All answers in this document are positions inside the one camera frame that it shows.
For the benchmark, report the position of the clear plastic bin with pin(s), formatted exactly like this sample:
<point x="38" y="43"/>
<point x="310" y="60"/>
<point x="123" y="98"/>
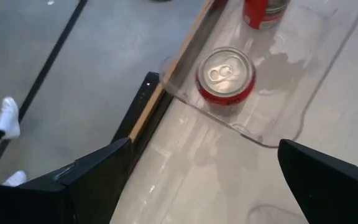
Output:
<point x="291" y="93"/>

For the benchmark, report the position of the person's white shoe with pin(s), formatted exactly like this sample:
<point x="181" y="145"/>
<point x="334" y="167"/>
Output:
<point x="8" y="118"/>

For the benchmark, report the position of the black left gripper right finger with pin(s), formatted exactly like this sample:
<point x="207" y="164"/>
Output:
<point x="337" y="193"/>

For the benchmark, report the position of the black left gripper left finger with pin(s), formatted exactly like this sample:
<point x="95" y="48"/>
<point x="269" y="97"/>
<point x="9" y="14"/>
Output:
<point x="73" y="199"/>

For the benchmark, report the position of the red Coca-Cola can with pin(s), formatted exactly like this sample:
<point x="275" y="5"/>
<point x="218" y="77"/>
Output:
<point x="256" y="15"/>
<point x="225" y="77"/>

